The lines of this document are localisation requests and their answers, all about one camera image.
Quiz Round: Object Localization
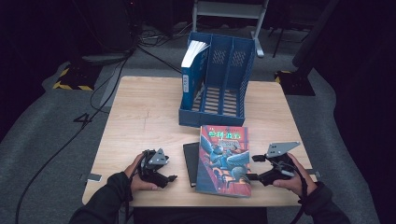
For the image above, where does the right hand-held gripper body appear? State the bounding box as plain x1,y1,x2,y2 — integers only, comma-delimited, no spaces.
258,141,302,188

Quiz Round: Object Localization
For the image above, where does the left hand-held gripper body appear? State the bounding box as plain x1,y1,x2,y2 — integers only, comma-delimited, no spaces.
137,147,171,189

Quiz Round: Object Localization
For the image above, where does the black notebook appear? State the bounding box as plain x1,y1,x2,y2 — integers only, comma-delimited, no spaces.
182,141,201,189

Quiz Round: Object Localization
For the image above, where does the red illustrated cover book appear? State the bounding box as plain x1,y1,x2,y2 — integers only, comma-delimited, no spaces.
195,124,252,199

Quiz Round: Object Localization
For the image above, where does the blue plastic file rack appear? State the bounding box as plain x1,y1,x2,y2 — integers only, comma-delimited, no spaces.
177,31,257,129

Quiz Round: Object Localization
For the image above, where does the blue landscape cover book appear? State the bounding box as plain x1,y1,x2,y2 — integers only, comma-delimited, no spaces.
180,39,211,112

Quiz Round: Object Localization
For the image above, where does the person's right hand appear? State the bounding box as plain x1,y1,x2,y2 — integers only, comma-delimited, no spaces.
272,152,319,199

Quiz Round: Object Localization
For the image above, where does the person's left hand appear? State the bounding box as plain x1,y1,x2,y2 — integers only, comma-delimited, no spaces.
123,152,159,192

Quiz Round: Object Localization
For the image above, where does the metal table clip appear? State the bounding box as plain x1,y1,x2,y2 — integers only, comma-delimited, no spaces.
78,173,104,183
305,168,322,181

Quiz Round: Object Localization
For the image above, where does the person's dark clothing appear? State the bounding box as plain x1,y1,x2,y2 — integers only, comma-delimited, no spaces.
134,206,269,224

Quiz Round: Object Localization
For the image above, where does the black yellow-striped stand base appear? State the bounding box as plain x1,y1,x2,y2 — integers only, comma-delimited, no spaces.
51,63,104,91
274,69,317,97

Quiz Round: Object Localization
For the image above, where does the grey flat stand base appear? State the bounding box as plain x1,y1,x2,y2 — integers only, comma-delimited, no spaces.
81,52,129,65

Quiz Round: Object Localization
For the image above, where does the thin black tripod stand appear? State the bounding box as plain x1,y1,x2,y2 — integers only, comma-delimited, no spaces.
271,13,310,59

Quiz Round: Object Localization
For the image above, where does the dark grey slanted pole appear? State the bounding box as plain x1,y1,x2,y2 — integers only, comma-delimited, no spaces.
291,0,341,68

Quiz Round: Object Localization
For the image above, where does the white metal stand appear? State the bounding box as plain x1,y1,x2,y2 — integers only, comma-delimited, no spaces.
191,0,270,59

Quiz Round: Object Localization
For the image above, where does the right hand-held gripper cable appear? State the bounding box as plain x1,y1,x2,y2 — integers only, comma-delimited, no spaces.
289,161,312,224

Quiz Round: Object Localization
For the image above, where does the hand-held gripper cable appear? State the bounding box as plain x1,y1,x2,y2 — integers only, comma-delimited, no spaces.
289,161,312,224
122,155,148,224

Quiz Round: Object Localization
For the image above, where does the left hand-held gripper cable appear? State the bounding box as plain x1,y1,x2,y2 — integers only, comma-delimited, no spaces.
122,155,148,224

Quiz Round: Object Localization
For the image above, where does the long black floor cable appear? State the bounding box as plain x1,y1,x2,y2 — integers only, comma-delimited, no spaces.
14,55,132,224

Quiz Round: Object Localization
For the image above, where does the bundle of floor cables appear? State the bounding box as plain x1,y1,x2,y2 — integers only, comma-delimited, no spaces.
136,22,192,49

